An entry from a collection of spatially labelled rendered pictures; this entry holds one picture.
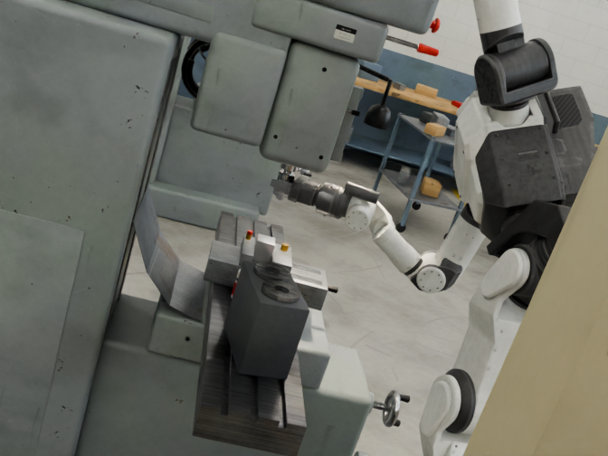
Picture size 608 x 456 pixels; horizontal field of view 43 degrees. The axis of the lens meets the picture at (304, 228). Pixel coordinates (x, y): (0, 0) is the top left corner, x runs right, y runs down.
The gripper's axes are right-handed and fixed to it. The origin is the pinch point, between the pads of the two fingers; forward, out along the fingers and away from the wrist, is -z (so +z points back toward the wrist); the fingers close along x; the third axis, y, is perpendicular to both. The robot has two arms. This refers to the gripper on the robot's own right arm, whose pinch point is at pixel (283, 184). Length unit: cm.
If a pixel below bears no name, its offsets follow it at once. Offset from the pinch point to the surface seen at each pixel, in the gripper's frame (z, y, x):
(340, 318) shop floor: 16, 123, -208
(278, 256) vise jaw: 4.4, 20.8, 0.4
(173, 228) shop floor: -107, 122, -246
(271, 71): -8.0, -30.5, 15.3
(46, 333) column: -42, 49, 38
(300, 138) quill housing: 2.8, -15.7, 9.7
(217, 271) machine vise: -9.4, 28.0, 9.2
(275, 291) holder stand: 13.5, 12.0, 45.0
